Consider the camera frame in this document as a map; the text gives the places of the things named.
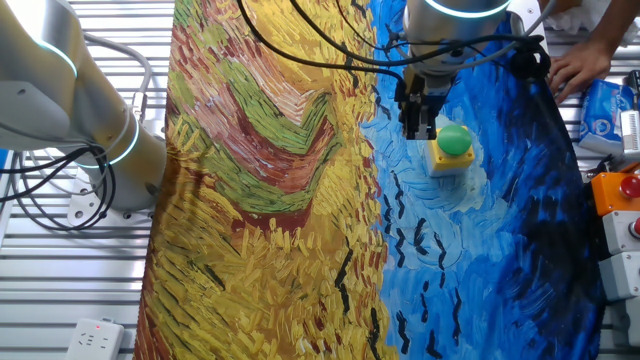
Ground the painted wheatfield print cloth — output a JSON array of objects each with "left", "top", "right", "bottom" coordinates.
[{"left": 132, "top": 0, "right": 609, "bottom": 360}]

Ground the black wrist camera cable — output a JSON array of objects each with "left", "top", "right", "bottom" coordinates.
[{"left": 288, "top": 0, "right": 552, "bottom": 84}]

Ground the white crumpled tissue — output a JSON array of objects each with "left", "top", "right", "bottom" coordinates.
[{"left": 543, "top": 7, "right": 640, "bottom": 51}]

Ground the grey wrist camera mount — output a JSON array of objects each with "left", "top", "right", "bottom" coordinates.
[{"left": 505, "top": 0, "right": 550, "bottom": 51}]

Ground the person's forearm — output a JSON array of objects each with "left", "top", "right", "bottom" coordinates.
[{"left": 587, "top": 0, "right": 640, "bottom": 54}]

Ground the grey box green button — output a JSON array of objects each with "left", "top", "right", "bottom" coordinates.
[{"left": 598, "top": 251, "right": 640, "bottom": 303}]

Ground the black base cable bundle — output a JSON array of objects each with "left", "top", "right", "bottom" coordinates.
[{"left": 0, "top": 143, "right": 118, "bottom": 233}]

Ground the person's hand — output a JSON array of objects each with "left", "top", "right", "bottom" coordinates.
[{"left": 547, "top": 39, "right": 615, "bottom": 105}]

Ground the green button yellow box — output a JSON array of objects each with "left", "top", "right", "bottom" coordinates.
[{"left": 423, "top": 123, "right": 477, "bottom": 179}]

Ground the white power strip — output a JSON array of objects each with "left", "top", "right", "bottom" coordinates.
[{"left": 63, "top": 317, "right": 126, "bottom": 360}]

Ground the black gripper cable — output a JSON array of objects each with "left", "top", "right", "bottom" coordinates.
[{"left": 235, "top": 0, "right": 409, "bottom": 86}]

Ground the grey box red mushroom button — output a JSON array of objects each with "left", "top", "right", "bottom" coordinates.
[{"left": 601, "top": 209, "right": 640, "bottom": 257}]

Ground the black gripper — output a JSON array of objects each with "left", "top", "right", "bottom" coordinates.
[{"left": 393, "top": 64, "right": 454, "bottom": 142}]

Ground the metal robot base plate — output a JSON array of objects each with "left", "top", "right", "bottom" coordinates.
[{"left": 66, "top": 167, "right": 157, "bottom": 227}]

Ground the orange box red button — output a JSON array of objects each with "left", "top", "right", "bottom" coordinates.
[{"left": 590, "top": 171, "right": 640, "bottom": 217}]

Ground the blue tissue pack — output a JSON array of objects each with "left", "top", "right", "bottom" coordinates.
[{"left": 578, "top": 77, "right": 637, "bottom": 155}]

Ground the silver depth camera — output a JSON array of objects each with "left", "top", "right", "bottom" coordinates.
[{"left": 619, "top": 108, "right": 640, "bottom": 157}]

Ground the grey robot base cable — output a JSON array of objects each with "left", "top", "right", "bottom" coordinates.
[{"left": 82, "top": 30, "right": 154, "bottom": 124}]

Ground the brown object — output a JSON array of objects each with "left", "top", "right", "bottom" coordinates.
[{"left": 537, "top": 0, "right": 581, "bottom": 15}]

